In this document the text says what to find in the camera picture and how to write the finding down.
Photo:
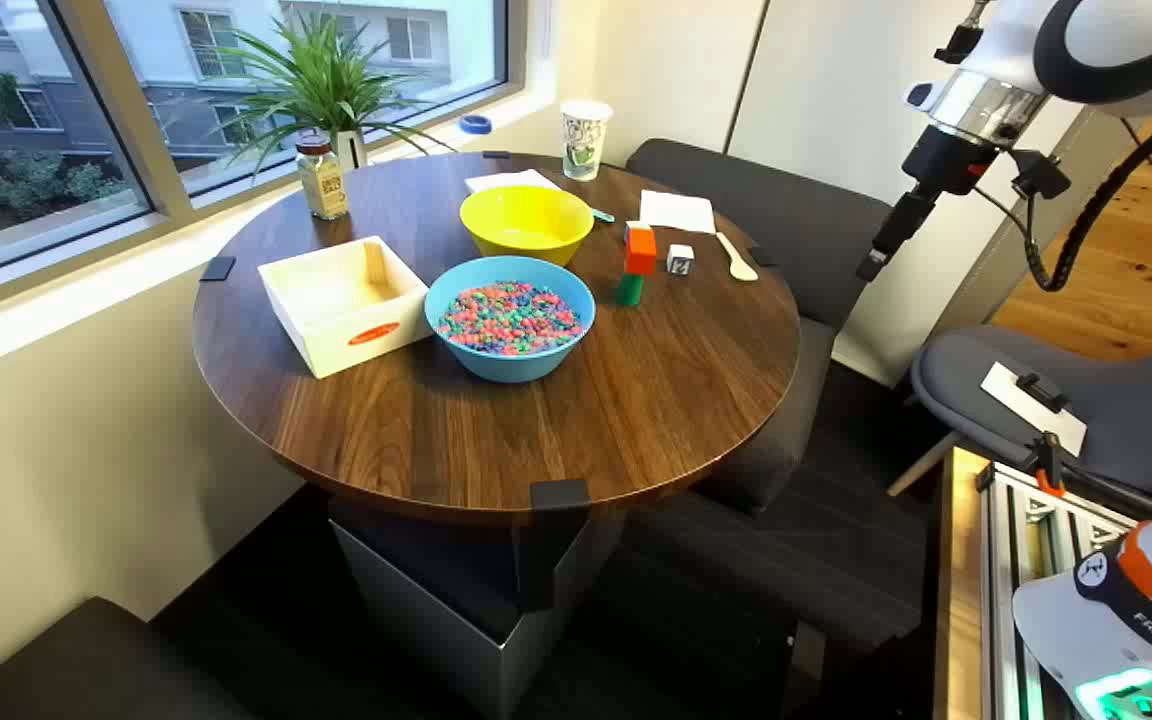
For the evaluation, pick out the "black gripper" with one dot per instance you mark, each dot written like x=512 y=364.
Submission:
x=939 y=161

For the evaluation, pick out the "white number cube block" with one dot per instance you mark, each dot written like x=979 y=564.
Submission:
x=681 y=258

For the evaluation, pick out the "orange rectangular block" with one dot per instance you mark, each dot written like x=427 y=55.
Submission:
x=641 y=254

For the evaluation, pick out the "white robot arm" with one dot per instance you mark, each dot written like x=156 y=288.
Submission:
x=1010 y=56

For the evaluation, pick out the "green cylinder block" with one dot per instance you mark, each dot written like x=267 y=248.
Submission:
x=629 y=288

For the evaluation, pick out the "white plastic spoon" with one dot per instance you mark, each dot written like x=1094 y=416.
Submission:
x=737 y=267

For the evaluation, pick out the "white paper sheet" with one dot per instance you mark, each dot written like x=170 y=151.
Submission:
x=669 y=210

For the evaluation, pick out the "grey armchair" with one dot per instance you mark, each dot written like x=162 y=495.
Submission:
x=1029 y=400

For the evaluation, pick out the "patterned paper cup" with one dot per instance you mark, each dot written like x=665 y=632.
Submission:
x=585 y=124

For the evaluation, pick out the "folded white napkin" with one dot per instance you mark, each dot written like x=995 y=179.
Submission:
x=525 y=179

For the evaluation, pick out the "yellow bowl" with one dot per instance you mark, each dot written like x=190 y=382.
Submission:
x=525 y=222

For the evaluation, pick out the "blue bowl with candies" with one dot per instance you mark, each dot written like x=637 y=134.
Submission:
x=509 y=317

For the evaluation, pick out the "blue lid on sill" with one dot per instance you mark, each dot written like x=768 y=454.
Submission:
x=476 y=124

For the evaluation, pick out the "round wooden table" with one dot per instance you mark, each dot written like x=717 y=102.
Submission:
x=480 y=421

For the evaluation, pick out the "white wooden box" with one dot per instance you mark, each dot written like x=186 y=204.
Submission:
x=345 y=305

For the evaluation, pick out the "glass jar with label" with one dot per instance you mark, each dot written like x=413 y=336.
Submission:
x=320 y=179

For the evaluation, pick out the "potted green plant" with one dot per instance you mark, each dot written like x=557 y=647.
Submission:
x=316 y=83

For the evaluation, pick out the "dark grey foreground seat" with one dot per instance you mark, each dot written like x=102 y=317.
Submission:
x=99 y=663

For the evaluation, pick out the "aluminium frame cart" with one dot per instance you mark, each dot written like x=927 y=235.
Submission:
x=997 y=529

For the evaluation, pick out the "robot base with orange ring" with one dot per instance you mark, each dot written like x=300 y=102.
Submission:
x=1088 y=630

